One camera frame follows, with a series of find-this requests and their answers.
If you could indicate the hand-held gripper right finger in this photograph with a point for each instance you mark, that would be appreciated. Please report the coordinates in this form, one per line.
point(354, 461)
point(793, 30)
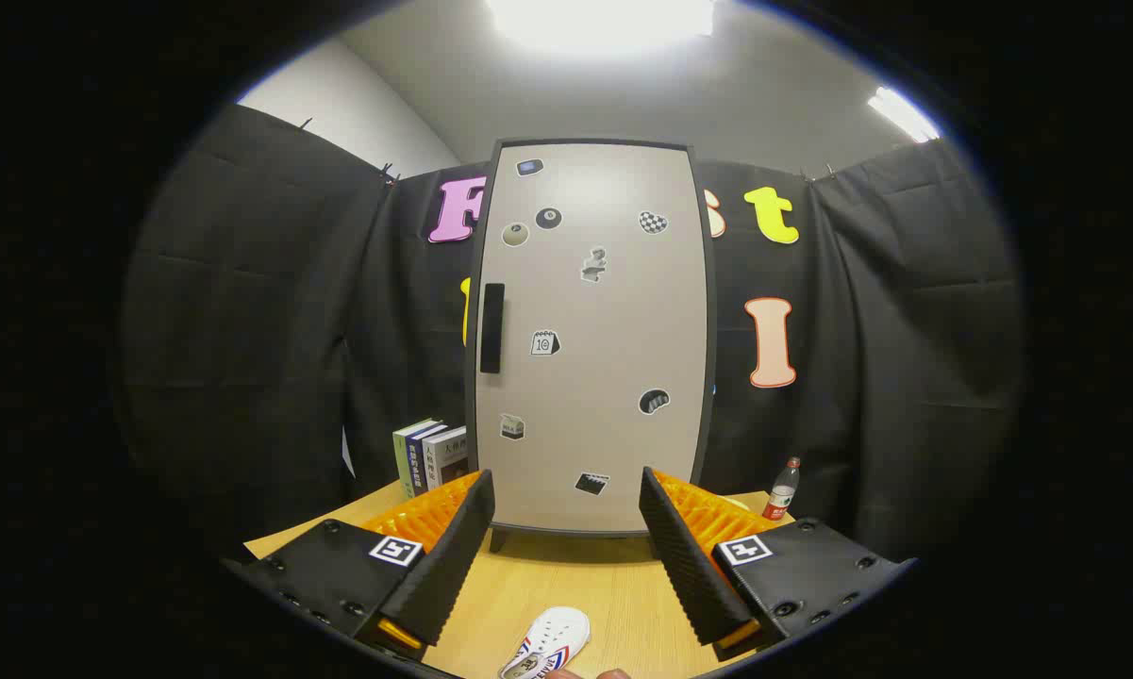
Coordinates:
point(684, 566)

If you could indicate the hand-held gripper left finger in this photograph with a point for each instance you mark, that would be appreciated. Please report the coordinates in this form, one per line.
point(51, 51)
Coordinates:
point(439, 566)

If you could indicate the white canvas shoe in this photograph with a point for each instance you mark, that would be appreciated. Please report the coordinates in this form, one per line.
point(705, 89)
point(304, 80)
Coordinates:
point(552, 637)

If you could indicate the dark grey shoe cabinet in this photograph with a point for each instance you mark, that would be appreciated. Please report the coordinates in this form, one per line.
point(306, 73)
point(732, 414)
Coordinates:
point(710, 330)

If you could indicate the blue book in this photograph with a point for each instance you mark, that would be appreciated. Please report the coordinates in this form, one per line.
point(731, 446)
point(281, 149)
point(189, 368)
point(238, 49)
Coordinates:
point(418, 462)

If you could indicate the white book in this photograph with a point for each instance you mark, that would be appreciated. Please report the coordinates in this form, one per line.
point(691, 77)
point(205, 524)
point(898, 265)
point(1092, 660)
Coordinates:
point(451, 457)

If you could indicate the green book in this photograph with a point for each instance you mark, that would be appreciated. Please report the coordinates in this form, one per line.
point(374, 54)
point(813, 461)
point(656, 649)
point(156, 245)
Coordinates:
point(401, 462)

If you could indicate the red label plastic bottle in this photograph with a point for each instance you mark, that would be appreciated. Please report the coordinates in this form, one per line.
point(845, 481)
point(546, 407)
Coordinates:
point(781, 495)

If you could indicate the narrow ceiling light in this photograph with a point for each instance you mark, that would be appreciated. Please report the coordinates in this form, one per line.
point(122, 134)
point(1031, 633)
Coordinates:
point(901, 113)

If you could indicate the large ceiling light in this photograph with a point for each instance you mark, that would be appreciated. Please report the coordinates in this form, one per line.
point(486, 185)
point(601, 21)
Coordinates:
point(604, 19)

